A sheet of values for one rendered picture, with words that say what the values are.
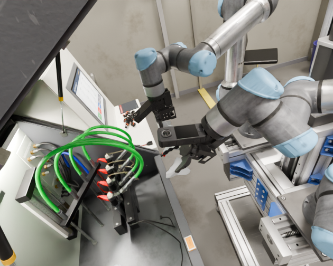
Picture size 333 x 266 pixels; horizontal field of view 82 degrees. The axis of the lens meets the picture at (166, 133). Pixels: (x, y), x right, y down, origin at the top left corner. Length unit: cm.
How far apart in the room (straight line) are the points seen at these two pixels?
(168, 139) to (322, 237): 42
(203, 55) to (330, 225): 52
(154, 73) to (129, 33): 260
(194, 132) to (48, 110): 73
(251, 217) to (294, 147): 134
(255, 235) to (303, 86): 132
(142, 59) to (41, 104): 54
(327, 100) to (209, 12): 300
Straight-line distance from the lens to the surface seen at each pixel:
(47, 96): 99
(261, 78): 40
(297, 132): 44
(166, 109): 73
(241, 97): 41
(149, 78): 66
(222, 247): 187
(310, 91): 53
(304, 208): 85
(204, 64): 59
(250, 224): 172
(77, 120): 103
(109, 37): 326
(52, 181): 109
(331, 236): 61
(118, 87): 350
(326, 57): 74
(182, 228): 90
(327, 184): 71
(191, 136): 45
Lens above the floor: 177
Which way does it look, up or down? 39 degrees down
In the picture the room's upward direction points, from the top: 16 degrees counter-clockwise
